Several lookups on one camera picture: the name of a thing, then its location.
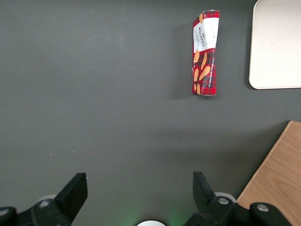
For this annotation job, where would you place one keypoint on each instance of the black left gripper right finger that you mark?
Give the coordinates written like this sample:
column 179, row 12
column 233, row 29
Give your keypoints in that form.
column 207, row 202

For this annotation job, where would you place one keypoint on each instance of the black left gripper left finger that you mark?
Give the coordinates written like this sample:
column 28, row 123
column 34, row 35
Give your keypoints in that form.
column 68, row 200

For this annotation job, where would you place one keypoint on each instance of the red tartan cookie box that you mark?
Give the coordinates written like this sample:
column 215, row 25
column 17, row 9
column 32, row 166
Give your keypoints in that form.
column 204, row 70

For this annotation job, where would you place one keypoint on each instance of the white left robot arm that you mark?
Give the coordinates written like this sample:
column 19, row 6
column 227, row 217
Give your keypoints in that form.
column 150, row 223

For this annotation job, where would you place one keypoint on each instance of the cream rectangular tray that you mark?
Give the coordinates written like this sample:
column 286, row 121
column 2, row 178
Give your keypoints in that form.
column 277, row 44

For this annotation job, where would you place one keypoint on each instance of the wooden two-drawer cabinet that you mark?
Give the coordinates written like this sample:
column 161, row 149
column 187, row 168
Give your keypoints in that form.
column 277, row 176

